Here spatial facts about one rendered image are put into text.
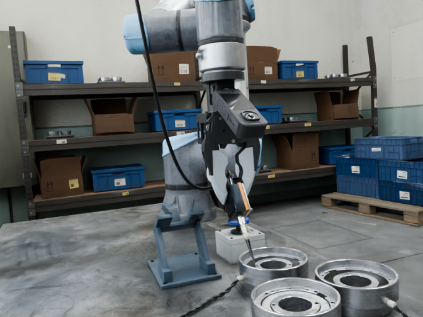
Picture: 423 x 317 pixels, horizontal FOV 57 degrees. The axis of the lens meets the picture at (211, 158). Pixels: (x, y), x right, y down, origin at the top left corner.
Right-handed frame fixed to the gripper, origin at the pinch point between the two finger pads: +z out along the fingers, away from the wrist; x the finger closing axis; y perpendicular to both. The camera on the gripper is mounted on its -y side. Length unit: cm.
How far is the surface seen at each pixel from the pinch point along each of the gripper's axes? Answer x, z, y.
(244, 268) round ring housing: 1.8, 9.4, -6.9
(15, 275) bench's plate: 36.2, 13.0, 18.2
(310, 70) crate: -242, -66, 350
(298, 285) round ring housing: -2.4, 9.9, -14.8
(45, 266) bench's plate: 31.4, 13.0, 20.2
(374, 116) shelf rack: -328, -7, 342
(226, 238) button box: -0.3, 8.7, 5.8
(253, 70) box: -165, -67, 343
